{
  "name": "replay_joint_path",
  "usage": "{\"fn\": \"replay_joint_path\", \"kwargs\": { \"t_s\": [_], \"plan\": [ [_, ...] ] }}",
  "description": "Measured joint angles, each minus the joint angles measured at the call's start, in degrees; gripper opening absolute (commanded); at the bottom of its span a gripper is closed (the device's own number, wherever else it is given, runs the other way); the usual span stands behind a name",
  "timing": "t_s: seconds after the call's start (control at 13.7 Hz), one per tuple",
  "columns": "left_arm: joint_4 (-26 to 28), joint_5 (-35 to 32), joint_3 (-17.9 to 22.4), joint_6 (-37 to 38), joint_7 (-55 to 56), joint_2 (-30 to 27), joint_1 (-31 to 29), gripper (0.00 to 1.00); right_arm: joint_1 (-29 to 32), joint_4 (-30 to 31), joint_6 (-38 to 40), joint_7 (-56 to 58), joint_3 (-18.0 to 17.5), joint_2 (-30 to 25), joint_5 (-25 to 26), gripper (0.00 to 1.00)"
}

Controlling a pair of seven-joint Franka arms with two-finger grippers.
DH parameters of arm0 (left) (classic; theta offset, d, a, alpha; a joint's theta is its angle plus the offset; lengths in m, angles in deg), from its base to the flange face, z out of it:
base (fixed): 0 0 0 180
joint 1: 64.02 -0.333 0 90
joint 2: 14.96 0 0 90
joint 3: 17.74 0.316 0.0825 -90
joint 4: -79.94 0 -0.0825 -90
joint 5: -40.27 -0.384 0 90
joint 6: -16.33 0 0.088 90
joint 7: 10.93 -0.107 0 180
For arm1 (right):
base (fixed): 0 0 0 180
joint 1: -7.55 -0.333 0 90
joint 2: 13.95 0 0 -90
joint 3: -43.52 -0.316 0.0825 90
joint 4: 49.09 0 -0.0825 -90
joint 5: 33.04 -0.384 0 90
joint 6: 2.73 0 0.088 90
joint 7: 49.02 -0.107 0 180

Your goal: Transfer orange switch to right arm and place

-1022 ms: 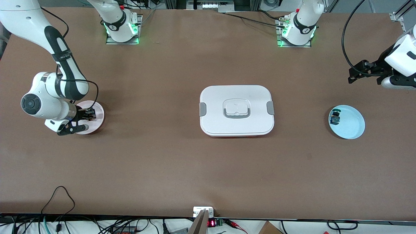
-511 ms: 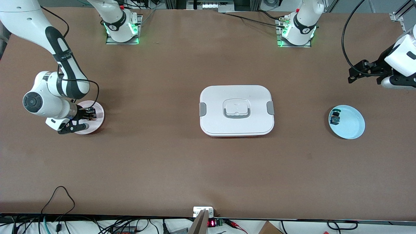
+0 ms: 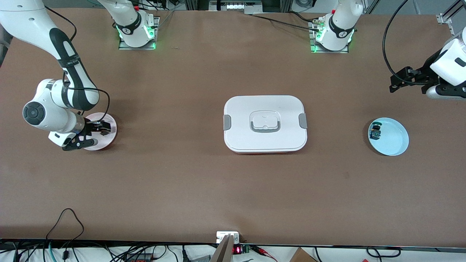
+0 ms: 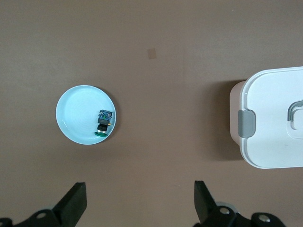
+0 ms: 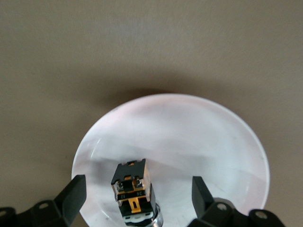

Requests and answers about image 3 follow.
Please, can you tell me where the white lidded container grey handle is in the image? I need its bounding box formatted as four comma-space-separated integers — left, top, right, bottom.
223, 95, 308, 154

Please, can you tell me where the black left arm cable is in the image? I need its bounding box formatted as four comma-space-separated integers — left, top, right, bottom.
382, 0, 430, 86

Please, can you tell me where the light blue round plate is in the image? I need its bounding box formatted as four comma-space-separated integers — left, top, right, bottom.
368, 117, 409, 156

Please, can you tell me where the black cable to arm base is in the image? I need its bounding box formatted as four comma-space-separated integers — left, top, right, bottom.
251, 14, 321, 31

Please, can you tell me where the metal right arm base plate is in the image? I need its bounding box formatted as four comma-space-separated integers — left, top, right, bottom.
118, 16, 161, 51

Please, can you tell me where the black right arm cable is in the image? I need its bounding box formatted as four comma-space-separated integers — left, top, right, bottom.
44, 5, 110, 126

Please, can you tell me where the aluminium cage frame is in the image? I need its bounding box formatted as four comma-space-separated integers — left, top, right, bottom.
436, 0, 466, 25

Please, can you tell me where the silver camera mount bracket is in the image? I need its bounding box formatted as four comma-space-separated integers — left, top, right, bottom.
211, 231, 241, 262

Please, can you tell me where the brown cardboard box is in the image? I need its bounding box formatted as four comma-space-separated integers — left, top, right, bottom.
289, 247, 317, 262

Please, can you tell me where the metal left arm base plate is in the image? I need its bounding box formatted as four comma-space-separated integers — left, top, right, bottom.
309, 18, 349, 54

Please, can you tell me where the pink round plate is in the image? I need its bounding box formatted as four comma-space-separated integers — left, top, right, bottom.
84, 112, 117, 151

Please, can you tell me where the thin black looped cable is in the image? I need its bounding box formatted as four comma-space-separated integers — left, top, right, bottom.
46, 208, 85, 241

